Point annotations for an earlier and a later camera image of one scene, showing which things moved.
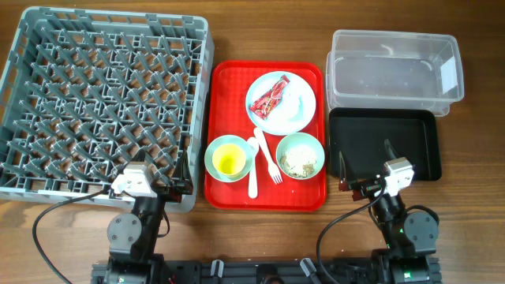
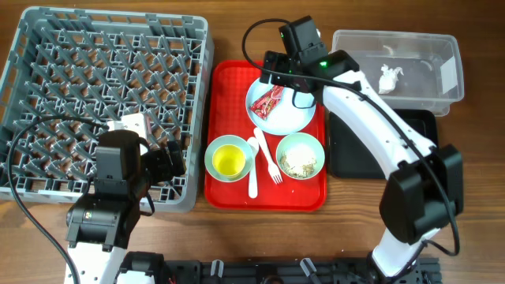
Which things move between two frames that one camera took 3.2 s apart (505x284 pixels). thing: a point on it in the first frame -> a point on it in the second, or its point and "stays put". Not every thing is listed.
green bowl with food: (300, 155) stays put
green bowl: (224, 140) stays put
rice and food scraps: (298, 161) stays put
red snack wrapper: (266, 104) stays put
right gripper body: (366, 188) -> (285, 69)
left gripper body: (173, 194) -> (158, 168)
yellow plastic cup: (229, 159) stays put
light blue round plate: (294, 108) stays put
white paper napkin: (291, 105) -> (388, 80)
